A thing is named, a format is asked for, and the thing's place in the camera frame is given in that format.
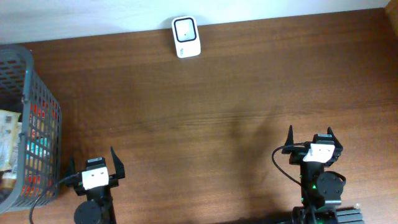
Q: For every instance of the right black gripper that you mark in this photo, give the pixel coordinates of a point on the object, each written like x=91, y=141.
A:
x=296, y=156

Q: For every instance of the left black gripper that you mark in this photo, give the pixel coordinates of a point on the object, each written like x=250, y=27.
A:
x=120, y=172

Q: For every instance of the yellow white wipes pack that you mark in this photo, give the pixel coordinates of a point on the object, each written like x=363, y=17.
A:
x=9, y=121

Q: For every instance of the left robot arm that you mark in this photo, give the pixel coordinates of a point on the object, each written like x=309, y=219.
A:
x=98, y=207

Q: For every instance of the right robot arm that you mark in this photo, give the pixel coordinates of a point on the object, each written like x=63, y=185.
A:
x=321, y=190

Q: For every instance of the white barcode scanner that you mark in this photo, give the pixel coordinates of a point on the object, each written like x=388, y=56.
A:
x=186, y=37

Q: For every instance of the grey plastic mesh basket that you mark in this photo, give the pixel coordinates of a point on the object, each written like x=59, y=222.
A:
x=38, y=161

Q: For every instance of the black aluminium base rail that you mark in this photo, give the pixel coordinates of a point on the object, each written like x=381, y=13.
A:
x=344, y=216

